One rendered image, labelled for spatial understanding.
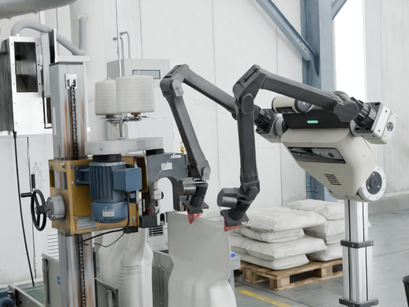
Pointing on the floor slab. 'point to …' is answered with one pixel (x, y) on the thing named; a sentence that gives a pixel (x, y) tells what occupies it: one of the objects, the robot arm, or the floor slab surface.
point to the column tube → (67, 271)
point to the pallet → (250, 269)
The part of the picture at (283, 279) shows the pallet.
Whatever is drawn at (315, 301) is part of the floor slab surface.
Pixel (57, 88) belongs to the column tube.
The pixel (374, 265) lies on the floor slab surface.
